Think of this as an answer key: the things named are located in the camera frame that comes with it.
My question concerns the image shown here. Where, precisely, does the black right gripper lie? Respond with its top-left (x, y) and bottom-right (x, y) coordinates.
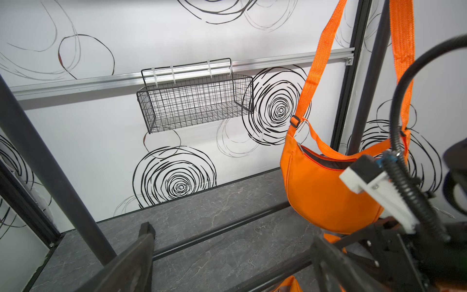
top-left (311, 217), bottom-right (467, 292)

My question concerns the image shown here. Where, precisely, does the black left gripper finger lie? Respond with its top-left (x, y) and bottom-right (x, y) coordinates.
top-left (77, 222), bottom-right (156, 292)

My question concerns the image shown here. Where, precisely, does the orange crescent shoulder bag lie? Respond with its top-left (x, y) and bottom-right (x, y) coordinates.
top-left (280, 1), bottom-right (415, 235)

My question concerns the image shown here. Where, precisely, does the dark grey clothes rack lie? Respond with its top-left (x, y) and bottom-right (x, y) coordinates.
top-left (0, 0), bottom-right (391, 292)

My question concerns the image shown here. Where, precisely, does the black corrugated right cable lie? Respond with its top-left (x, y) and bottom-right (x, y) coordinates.
top-left (379, 34), bottom-right (467, 243)

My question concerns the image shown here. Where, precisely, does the black corner frame post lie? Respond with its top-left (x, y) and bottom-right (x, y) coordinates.
top-left (1, 162), bottom-right (61, 248)

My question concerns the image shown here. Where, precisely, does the right black frame post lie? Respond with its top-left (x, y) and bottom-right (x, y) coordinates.
top-left (330, 1), bottom-right (372, 151)

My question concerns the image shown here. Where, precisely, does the black wire basket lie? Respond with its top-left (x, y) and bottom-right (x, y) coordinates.
top-left (136, 65), bottom-right (254, 134)

